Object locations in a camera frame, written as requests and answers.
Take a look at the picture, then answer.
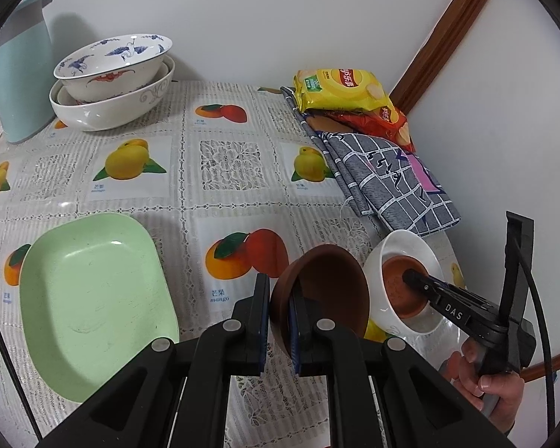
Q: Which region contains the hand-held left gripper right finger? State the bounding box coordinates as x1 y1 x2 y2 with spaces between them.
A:
288 292 514 448

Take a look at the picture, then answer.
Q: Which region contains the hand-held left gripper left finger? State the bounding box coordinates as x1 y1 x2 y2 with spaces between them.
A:
37 273 271 448

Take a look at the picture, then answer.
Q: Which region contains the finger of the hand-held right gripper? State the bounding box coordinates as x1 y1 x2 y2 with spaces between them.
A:
501 211 535 323
404 268 500 337

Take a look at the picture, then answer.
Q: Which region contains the small brown bowl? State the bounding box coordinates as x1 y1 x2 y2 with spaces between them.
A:
269 244 370 358
381 256 432 320

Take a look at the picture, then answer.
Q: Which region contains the white ceramic bowl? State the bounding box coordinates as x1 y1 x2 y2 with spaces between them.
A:
363 230 445 336

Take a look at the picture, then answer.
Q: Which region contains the light green plate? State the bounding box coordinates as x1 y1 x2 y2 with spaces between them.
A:
19 212 181 403

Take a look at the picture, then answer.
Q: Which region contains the person's right hand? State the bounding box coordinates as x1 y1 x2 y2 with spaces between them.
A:
448 340 526 435

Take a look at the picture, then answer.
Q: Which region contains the grey checked cloth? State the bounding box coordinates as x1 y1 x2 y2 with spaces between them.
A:
280 86 463 238

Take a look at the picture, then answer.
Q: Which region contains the red chip bag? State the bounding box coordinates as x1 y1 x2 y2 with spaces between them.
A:
305 105 410 152

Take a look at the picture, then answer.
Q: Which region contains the yellow chip bag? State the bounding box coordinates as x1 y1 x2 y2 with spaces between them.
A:
293 68 393 113

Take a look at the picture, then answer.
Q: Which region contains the large white bowl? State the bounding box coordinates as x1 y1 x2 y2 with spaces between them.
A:
49 56 175 132

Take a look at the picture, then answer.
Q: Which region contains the blue patterned porcelain bowl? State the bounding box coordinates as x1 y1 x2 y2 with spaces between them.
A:
53 34 173 103

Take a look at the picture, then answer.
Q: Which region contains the light blue thermos jug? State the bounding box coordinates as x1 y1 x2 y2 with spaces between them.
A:
0 0 54 144

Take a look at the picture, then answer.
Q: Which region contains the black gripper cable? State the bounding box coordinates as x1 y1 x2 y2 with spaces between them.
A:
511 236 557 442

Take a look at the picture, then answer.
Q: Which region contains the brown wooden rail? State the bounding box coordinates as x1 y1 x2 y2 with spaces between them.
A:
523 348 560 382

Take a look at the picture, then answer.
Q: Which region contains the brown wooden door frame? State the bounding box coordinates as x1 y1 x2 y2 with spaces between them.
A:
388 0 507 115

